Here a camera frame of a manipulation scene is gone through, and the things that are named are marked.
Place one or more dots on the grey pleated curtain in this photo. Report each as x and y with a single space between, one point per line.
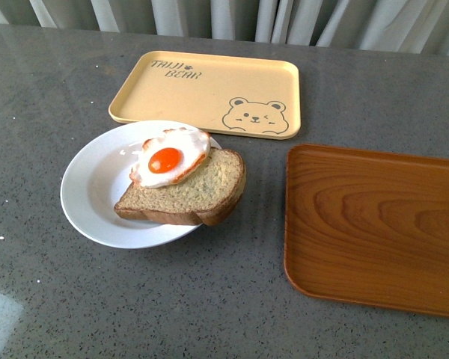
420 27

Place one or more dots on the yellow bear tray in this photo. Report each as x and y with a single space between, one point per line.
221 94

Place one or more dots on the bottom bread slice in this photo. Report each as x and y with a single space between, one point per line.
207 196

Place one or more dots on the fried egg toy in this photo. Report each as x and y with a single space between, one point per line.
170 157

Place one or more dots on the brown wooden tray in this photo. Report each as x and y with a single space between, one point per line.
368 227

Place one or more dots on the white round plate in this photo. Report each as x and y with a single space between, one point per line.
97 177

